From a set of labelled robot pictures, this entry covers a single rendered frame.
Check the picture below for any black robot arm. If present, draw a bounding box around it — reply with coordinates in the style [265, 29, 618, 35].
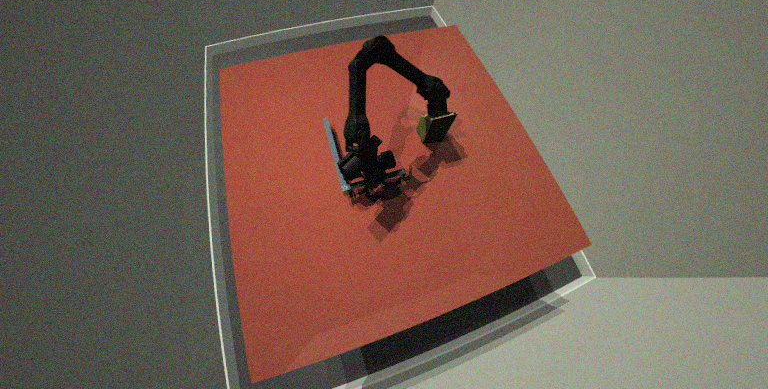
[337, 35, 451, 186]

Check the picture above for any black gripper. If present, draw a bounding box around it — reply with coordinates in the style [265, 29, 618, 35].
[354, 150, 396, 179]

